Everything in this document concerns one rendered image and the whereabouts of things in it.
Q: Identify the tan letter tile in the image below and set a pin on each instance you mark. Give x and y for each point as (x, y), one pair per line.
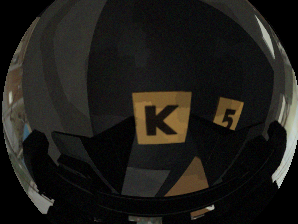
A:
(162, 117)
(227, 112)

